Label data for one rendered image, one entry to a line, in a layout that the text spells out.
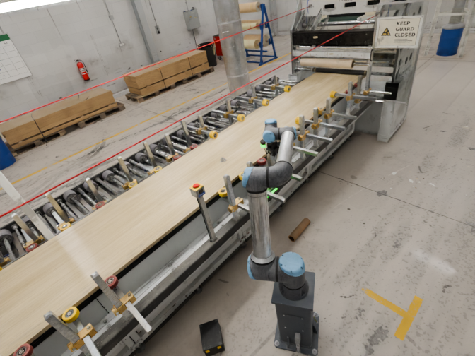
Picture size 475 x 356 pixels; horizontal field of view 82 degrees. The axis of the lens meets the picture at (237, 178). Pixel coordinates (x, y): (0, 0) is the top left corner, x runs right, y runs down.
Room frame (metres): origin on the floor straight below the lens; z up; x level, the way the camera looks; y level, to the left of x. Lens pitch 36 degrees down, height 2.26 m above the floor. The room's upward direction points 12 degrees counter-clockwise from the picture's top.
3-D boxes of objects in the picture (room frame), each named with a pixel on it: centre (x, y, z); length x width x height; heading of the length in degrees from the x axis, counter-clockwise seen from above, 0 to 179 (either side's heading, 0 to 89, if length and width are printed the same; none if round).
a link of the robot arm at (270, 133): (1.73, -0.30, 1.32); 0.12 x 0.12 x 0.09; 71
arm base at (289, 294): (0.98, -0.21, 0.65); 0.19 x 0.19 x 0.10
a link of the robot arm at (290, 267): (0.98, -0.20, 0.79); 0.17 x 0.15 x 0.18; 71
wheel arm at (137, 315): (0.93, 0.77, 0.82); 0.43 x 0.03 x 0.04; 41
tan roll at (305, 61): (3.87, -1.74, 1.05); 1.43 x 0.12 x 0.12; 41
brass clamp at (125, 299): (0.97, 0.82, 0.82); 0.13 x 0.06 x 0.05; 131
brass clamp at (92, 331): (0.81, 1.01, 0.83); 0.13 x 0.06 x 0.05; 131
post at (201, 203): (1.43, 0.28, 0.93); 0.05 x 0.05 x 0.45; 41
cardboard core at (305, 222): (1.93, -0.53, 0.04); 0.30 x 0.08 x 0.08; 131
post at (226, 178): (1.60, 0.08, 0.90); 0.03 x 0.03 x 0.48; 41
